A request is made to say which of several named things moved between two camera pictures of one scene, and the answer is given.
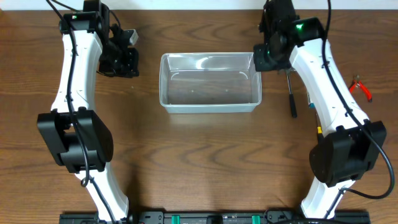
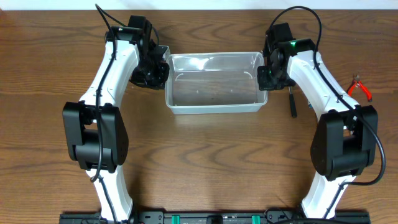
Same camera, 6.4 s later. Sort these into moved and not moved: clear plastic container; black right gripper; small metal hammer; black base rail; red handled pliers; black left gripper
Moved: black left gripper; black right gripper
Not moved: black base rail; clear plastic container; small metal hammer; red handled pliers
